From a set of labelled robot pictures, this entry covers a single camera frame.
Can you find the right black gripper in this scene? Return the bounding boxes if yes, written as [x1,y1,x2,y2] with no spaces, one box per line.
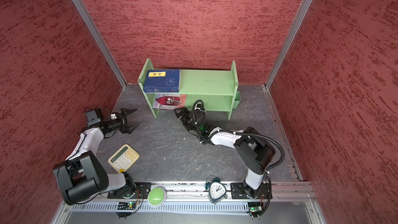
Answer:
[174,107,202,134]

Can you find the red magazine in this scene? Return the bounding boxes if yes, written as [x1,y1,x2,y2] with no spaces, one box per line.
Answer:
[152,93,187,110]

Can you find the green wooden two-tier shelf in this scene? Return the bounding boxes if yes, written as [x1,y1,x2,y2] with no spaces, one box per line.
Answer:
[137,58,241,121]

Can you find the blue book Yijing yellow label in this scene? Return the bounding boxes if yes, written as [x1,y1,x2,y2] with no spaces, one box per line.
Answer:
[143,69,180,93]

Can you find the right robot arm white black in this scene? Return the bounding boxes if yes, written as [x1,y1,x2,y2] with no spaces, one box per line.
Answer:
[174,107,276,198]

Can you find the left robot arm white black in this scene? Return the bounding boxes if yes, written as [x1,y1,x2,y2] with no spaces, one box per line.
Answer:
[53,108,140,205]

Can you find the cream yellow calculator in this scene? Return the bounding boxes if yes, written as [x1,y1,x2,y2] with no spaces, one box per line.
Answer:
[108,144,140,173]

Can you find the green round push button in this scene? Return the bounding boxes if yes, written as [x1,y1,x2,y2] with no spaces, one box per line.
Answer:
[147,186,167,208]

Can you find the teal triangular alarm clock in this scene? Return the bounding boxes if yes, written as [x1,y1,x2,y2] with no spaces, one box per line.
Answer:
[205,176,228,204]

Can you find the left small circuit board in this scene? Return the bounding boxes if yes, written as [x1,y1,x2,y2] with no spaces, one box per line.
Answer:
[116,202,136,218]

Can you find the small circuit board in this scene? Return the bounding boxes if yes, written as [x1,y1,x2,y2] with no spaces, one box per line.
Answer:
[116,202,136,218]
[247,202,265,218]

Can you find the right small circuit board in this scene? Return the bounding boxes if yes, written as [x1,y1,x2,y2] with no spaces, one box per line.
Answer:
[247,202,265,218]

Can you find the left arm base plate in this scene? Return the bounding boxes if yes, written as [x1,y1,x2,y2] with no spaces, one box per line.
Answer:
[107,182,152,200]

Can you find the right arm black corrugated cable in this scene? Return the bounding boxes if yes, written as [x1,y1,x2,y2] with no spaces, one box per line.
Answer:
[192,99,286,217]

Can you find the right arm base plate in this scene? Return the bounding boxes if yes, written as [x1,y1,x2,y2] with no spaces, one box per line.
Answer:
[230,183,273,200]

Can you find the aluminium front rail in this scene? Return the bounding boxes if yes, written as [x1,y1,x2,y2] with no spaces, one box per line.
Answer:
[63,180,316,201]

